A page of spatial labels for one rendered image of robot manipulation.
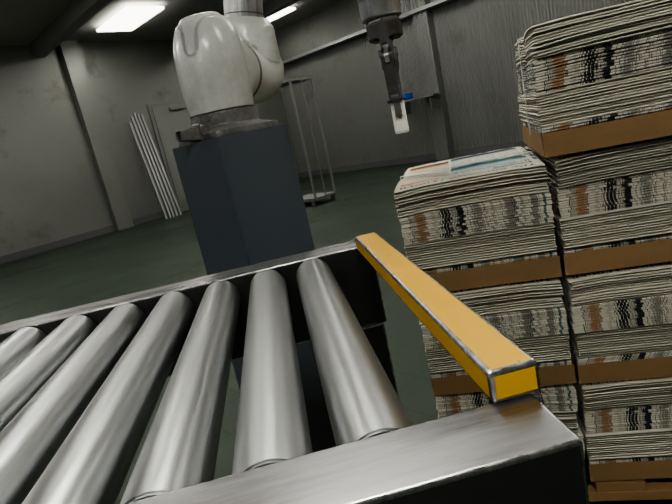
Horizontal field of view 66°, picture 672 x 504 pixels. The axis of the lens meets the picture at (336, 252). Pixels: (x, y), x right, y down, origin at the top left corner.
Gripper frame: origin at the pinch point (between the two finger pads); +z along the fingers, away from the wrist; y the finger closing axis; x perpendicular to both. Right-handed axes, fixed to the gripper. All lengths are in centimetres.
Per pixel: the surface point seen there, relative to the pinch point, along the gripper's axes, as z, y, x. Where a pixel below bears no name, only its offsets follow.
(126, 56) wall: -213, 822, 554
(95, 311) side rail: 16, -62, 39
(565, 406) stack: 64, -18, -25
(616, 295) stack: 40, -19, -36
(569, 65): -2.5, -19.3, -31.4
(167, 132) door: -63, 850, 529
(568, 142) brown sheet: 10.3, -19.8, -29.9
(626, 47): -3.4, -18.6, -40.6
